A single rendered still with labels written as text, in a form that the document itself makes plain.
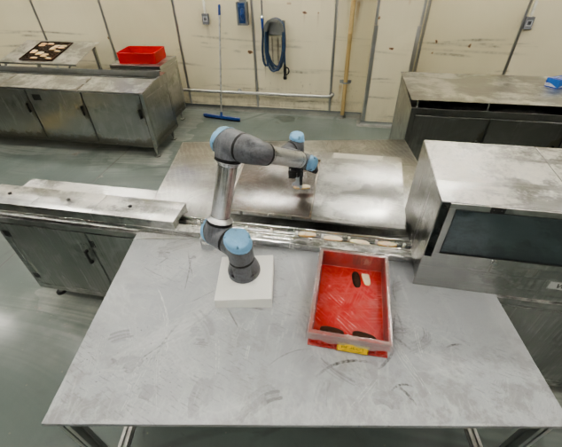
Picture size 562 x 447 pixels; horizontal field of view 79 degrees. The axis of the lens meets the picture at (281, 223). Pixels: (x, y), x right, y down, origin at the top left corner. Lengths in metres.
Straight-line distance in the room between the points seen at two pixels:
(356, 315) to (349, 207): 0.66
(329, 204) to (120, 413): 1.37
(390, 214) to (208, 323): 1.11
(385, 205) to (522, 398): 1.05
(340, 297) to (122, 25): 5.28
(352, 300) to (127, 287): 1.06
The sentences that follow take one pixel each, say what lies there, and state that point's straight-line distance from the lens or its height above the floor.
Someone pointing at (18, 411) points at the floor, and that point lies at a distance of 2.74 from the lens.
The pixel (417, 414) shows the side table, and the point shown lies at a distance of 1.43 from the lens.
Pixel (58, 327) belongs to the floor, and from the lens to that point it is 2.98.
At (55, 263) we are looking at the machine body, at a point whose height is 0.42.
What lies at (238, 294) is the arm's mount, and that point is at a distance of 1.55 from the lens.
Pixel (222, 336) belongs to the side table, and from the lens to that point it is 1.51.
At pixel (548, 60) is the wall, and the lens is 5.74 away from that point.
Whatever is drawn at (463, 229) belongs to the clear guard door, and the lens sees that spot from 1.55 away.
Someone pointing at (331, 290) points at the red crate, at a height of 0.82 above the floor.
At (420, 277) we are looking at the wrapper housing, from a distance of 1.72.
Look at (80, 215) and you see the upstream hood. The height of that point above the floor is 0.89.
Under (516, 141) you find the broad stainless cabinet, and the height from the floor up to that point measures 0.70.
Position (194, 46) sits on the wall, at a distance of 5.67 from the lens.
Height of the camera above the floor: 2.09
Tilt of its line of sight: 40 degrees down
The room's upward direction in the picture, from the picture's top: 1 degrees counter-clockwise
